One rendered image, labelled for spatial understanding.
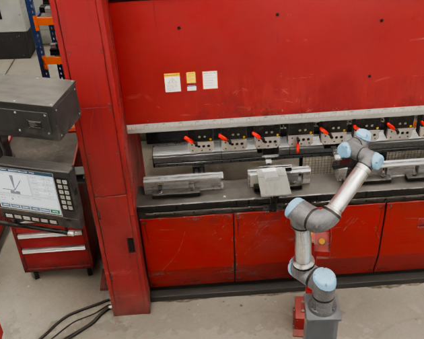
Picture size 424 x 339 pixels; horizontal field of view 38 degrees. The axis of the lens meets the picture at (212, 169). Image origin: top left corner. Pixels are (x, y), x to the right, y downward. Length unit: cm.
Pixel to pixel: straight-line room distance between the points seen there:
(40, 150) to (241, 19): 174
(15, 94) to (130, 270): 159
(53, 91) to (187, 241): 156
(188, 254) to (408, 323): 153
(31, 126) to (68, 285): 199
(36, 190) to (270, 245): 168
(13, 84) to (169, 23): 87
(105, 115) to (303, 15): 118
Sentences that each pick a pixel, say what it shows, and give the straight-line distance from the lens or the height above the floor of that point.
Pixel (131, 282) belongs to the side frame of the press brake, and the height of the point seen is 33.
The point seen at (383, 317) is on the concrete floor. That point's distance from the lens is 443.
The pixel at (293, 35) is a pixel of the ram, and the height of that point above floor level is 190.
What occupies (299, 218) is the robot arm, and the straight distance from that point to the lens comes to 296.
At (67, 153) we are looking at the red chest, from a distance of 427.
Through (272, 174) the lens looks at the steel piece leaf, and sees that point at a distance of 385.
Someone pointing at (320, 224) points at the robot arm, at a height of 139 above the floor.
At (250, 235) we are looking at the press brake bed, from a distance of 406.
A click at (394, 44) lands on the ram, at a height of 180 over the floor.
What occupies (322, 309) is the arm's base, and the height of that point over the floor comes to 83.
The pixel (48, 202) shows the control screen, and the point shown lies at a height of 139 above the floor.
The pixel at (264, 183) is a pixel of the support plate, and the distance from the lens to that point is 378.
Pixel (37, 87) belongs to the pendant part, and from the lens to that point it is 302.
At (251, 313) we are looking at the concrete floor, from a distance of 436.
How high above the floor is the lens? 331
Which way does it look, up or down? 36 degrees down
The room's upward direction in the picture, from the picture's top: 3 degrees counter-clockwise
